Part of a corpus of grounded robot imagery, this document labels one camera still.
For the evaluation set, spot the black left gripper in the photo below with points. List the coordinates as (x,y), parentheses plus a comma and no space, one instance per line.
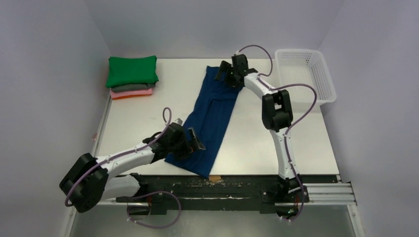
(188,148)

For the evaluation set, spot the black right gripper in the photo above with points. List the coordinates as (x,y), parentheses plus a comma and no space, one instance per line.
(230,73)

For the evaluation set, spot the blue t-shirt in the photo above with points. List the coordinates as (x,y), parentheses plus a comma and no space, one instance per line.
(210,118)

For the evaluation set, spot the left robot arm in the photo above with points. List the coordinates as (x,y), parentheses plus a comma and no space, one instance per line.
(93,179)

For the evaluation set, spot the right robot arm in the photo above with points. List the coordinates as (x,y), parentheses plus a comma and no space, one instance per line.
(276,115)

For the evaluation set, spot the brown tape piece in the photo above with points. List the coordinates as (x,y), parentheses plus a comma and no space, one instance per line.
(214,178)

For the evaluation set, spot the white plastic basket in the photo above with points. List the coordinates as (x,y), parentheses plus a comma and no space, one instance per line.
(308,67)

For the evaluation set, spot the orange folded t-shirt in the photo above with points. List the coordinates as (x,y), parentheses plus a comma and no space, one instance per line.
(131,96)

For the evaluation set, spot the grey folded t-shirt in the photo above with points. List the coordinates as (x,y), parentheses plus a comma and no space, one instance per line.
(132,87)

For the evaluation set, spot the pink folded t-shirt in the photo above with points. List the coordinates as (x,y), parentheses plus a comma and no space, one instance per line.
(134,92)

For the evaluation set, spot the green folded t-shirt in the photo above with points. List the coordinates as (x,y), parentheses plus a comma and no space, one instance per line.
(124,71)

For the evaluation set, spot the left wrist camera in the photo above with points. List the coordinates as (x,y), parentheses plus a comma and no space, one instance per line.
(178,122)

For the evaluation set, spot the aluminium table frame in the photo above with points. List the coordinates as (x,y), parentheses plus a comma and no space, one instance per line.
(71,212)

